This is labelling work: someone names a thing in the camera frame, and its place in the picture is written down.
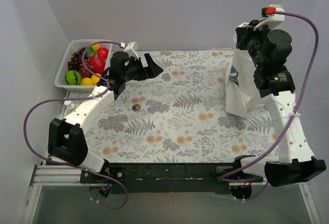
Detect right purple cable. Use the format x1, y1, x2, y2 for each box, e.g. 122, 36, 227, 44
220, 12, 319, 202

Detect white plastic basket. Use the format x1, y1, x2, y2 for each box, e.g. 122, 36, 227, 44
54, 39, 112, 92

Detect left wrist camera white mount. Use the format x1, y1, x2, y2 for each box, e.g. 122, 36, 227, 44
119, 41, 139, 60

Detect white t-shirt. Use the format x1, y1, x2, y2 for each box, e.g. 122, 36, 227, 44
225, 22, 260, 118

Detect green toy watermelon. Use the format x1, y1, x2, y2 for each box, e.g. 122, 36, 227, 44
65, 70, 82, 85

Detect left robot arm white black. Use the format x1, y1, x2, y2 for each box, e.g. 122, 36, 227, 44
48, 51, 163, 173

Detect white pump bottle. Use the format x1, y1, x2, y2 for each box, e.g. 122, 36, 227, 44
64, 100, 79, 115

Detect purple toy grapes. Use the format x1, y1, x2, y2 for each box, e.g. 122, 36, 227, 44
67, 47, 92, 78

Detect floral patterned table mat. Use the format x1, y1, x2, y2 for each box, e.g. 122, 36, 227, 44
84, 49, 278, 163

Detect yellow toy lemon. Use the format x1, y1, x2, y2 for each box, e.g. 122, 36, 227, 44
80, 78, 95, 86
91, 44, 101, 51

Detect red toy apple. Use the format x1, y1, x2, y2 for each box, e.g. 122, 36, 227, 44
97, 47, 109, 58

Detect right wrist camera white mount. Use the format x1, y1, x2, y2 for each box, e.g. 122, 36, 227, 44
253, 4, 285, 31

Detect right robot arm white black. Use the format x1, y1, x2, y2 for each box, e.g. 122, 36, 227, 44
235, 20, 326, 187

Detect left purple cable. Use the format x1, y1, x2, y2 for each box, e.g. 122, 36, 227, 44
23, 41, 129, 209

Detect orange toy fruit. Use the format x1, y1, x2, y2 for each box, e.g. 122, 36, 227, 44
91, 73, 101, 85

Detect yellow toy lemon bottom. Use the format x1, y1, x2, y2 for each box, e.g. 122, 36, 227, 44
80, 78, 95, 86

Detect yellow toy lemon top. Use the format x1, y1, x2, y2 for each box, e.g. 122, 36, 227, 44
91, 44, 101, 51

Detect red toy dragon fruit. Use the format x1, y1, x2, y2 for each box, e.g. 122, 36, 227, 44
89, 54, 105, 74

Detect purple cable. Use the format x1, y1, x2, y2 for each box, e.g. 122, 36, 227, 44
23, 41, 129, 209
220, 12, 319, 202

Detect small round brooch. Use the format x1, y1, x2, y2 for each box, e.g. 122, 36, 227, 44
132, 104, 141, 111

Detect aluminium frame rail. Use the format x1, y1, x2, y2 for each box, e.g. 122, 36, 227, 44
30, 164, 309, 186

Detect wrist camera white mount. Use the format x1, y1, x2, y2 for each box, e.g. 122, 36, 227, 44
253, 4, 285, 31
119, 41, 139, 60

